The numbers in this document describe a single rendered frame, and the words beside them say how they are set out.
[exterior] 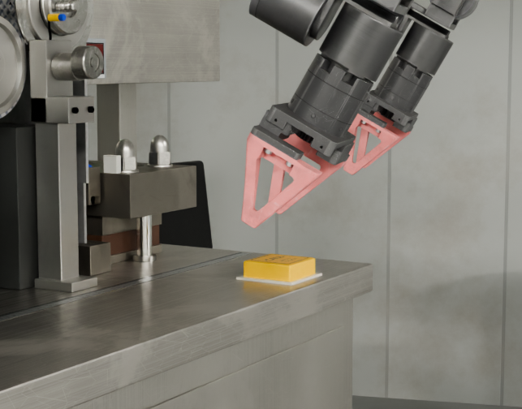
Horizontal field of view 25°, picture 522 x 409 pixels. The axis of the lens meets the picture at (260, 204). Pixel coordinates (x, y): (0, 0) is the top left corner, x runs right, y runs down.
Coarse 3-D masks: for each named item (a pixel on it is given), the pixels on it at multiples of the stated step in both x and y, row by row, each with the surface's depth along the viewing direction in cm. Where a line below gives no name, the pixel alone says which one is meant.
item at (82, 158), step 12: (24, 84) 159; (84, 84) 154; (24, 96) 160; (24, 108) 160; (0, 120) 162; (12, 120) 161; (24, 120) 160; (84, 132) 155; (84, 144) 155; (84, 156) 155; (84, 168) 156; (84, 180) 156
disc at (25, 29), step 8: (16, 0) 142; (24, 0) 143; (88, 0) 153; (16, 8) 142; (24, 8) 143; (88, 8) 153; (16, 16) 142; (24, 16) 143; (88, 16) 153; (24, 24) 143; (88, 24) 153; (24, 32) 143; (32, 32) 144; (88, 32) 153; (24, 40) 143; (80, 40) 152; (72, 48) 151
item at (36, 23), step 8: (32, 0) 143; (32, 8) 143; (32, 16) 143; (40, 16) 144; (32, 24) 143; (40, 24) 144; (40, 32) 145; (48, 32) 146; (80, 32) 151; (64, 40) 149; (72, 40) 150
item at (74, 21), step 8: (40, 0) 144; (48, 0) 144; (56, 0) 145; (64, 0) 146; (80, 0) 149; (40, 8) 144; (48, 8) 144; (80, 8) 149; (72, 16) 147; (80, 16) 149; (56, 24) 145; (64, 24) 146; (72, 24) 147; (80, 24) 149; (56, 32) 147; (64, 32) 146; (72, 32) 148
